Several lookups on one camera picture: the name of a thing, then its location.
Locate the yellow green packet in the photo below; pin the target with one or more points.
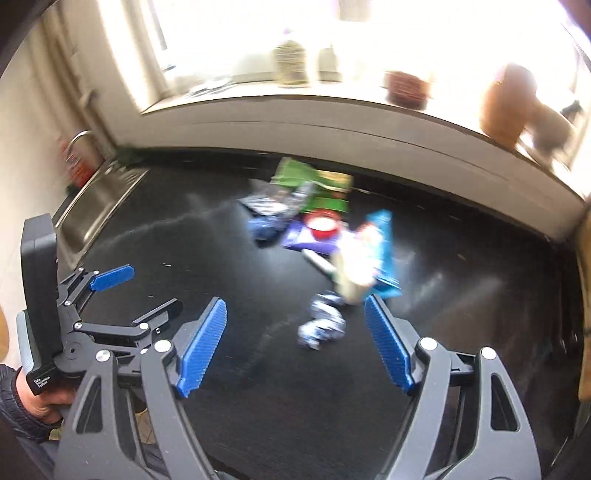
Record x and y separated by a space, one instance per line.
336 180

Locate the red dish soap bottle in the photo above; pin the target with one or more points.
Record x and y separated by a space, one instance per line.
74 164

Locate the green snack packet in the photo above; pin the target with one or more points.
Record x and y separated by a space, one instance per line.
295 173

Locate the cream paper cup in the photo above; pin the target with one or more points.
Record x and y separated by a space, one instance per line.
352 272

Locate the green toy car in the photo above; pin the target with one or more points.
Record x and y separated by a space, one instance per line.
328 202

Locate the white tube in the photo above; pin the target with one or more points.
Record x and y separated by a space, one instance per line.
318 263

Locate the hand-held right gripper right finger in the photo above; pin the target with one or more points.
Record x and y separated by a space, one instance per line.
388 350

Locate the purple packet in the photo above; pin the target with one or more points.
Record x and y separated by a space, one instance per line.
300 236

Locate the green sponge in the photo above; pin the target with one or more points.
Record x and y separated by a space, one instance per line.
129 154

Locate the red bowl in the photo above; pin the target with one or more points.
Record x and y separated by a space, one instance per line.
323 225

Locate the person's left hand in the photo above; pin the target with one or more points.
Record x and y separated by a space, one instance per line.
39 406

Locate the steel faucet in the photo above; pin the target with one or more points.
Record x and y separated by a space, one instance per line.
78 143

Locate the crumpled foil wrapper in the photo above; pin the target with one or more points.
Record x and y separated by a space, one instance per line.
323 323

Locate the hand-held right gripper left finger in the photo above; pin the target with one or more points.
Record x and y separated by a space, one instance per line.
203 350

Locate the labelled plastic bottle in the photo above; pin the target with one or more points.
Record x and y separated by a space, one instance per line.
289 60

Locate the person's left forearm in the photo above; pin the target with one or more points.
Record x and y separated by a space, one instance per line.
18 434

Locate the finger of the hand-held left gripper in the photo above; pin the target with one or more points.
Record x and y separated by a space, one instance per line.
157 314
113 277

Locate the white jar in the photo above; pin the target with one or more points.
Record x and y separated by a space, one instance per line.
330 62

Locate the blue white snack packet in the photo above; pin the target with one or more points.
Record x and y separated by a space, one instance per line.
381 249

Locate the steel sink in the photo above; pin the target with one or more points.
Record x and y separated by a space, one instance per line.
94 203

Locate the orange brown vase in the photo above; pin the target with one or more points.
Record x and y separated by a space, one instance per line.
508 104

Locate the window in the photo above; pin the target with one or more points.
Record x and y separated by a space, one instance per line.
369 32

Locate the dark blue wrapper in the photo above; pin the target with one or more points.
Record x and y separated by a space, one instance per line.
265 228

